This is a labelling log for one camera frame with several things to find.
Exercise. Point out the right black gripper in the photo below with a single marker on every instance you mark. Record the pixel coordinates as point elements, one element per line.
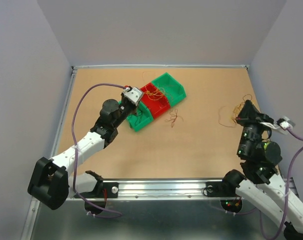
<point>249,114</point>

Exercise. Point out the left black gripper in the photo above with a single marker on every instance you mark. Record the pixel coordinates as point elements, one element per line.
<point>134,107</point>

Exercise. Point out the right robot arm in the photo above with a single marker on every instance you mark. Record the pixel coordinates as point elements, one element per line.
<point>259,182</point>

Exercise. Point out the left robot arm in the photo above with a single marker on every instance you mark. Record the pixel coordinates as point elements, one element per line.
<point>54,180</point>

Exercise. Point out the near green plastic bin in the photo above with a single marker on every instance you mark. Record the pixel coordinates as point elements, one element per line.
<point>141,119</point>

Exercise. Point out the green plastic bin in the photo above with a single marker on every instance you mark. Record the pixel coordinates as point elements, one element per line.
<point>141,119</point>
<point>172,89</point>

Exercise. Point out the red plastic bin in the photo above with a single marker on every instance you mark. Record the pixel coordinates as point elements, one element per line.
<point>155,100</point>

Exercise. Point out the far green plastic bin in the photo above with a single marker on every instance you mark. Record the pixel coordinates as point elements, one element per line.
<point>172,89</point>

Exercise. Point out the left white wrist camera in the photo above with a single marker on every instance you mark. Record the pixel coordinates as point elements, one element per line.
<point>133,94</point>

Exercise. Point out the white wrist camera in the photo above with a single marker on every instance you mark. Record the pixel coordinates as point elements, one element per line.
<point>133,94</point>
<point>281,125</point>

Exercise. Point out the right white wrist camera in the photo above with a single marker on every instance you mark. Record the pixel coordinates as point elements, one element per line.
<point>281,125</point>

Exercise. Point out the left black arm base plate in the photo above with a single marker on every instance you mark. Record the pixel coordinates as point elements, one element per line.
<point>103,190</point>

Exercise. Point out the aluminium front rail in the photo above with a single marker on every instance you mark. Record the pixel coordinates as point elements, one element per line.
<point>162,189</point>

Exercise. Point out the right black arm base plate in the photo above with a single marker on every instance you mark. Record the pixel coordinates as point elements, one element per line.
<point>219,189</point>

